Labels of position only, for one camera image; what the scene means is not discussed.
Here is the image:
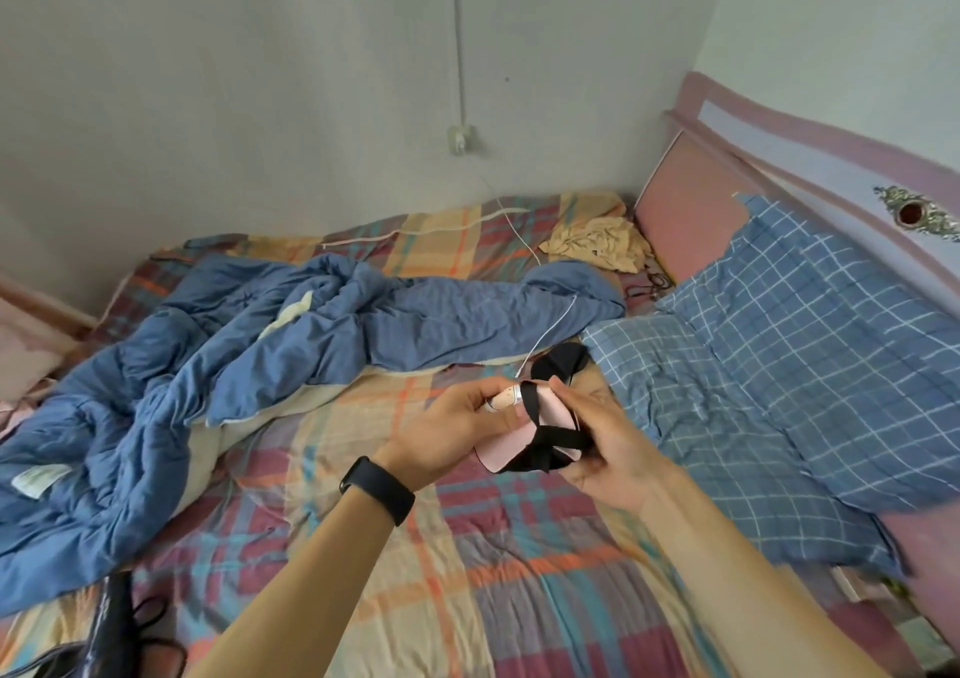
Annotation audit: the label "pink footboard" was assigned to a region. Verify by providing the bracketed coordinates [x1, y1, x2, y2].
[0, 276, 97, 405]

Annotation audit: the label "person's right hand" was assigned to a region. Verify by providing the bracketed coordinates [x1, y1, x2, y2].
[547, 375, 673, 515]

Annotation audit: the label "black hair dryer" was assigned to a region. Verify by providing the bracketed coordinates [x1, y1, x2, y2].
[78, 570, 140, 678]

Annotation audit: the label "person's right forearm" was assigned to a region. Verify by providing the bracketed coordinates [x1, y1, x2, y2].
[637, 463, 886, 678]

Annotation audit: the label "blue quilt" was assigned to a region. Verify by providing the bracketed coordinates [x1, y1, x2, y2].
[0, 253, 628, 619]

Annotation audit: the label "person's left hand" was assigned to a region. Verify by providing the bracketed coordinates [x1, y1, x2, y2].
[372, 375, 541, 493]

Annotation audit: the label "pink eye mask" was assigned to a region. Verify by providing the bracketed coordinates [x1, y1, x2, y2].
[476, 381, 598, 475]

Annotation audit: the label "large blue checked pillow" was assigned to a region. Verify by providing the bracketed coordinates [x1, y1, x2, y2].
[656, 193, 960, 514]

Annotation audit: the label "pink bed headboard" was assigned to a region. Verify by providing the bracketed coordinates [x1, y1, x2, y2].
[633, 72, 960, 311]

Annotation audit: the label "thin white charging cable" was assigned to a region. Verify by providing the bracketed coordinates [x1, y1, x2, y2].
[476, 171, 580, 380]

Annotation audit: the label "person's left forearm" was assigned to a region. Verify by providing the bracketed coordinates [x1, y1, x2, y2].
[183, 486, 399, 678]

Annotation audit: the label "black smartwatch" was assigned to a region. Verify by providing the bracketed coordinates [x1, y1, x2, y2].
[338, 456, 416, 527]

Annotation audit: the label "white wall cable conduit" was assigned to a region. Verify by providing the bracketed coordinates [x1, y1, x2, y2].
[449, 0, 468, 128]

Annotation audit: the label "crumpled yellow cloth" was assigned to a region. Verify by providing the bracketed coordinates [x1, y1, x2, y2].
[538, 213, 654, 275]

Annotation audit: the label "black eyeglasses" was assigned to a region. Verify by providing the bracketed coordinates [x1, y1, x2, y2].
[626, 268, 676, 304]

